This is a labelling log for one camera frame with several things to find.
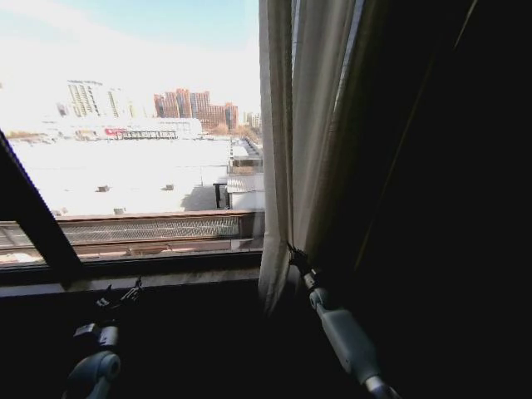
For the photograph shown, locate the dark window frame rail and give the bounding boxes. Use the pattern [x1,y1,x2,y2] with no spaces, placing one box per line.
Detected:
[0,249,265,278]

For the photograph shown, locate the dark slanted window sash bar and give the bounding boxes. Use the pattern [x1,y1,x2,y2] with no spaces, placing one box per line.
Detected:
[0,128,85,288]

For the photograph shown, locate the low white building red sign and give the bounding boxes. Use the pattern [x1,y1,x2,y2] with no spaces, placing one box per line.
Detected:
[40,116,204,141]

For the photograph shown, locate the beige fabric curtain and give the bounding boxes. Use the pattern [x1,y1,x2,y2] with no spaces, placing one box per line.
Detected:
[257,0,532,399]

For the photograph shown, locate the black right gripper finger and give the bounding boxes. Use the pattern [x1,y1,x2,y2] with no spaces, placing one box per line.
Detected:
[285,241,308,265]

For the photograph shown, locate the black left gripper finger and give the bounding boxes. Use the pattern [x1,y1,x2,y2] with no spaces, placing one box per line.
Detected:
[96,283,116,308]
[119,275,145,303]

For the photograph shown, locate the white high-rise buildings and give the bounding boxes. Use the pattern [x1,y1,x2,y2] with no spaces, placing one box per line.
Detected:
[56,79,151,120]

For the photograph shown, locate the white flat rooftop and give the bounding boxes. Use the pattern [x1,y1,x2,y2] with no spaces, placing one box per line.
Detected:
[7,136,266,217]

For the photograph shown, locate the brown parapet with mesh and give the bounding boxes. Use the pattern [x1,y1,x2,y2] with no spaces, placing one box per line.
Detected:
[0,209,266,252]

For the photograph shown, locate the red brick apartment buildings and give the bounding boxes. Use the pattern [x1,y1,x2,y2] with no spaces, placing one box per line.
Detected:
[153,87,240,131]

